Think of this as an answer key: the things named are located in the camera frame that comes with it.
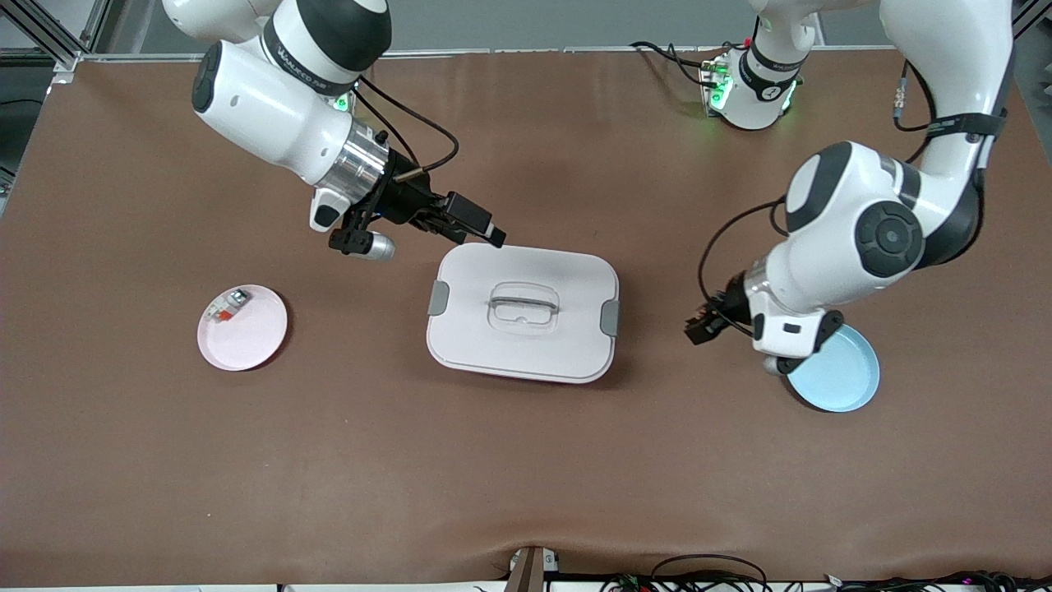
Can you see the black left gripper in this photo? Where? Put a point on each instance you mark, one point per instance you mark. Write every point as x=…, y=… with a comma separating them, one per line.
x=722, y=312

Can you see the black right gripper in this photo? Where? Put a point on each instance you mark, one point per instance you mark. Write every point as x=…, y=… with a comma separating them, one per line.
x=404, y=200

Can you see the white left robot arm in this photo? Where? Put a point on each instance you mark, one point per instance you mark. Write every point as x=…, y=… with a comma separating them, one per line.
x=871, y=238

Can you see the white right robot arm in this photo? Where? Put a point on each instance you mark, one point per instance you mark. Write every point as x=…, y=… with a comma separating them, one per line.
x=271, y=107

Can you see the white lidded storage box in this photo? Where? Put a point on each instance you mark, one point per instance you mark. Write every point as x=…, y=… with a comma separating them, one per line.
x=526, y=345

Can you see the light blue round plate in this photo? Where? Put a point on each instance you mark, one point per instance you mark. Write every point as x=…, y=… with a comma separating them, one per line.
x=846, y=382

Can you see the brown table mat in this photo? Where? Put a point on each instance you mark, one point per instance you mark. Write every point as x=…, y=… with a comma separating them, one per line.
x=526, y=477

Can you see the pink round plate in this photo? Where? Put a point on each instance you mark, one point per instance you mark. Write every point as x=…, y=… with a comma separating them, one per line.
x=251, y=337

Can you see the small white silver object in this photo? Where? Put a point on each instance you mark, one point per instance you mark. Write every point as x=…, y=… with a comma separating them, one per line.
x=226, y=306

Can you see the aluminium frame profile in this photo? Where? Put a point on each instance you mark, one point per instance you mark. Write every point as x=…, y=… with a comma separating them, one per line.
x=1031, y=16
x=49, y=33

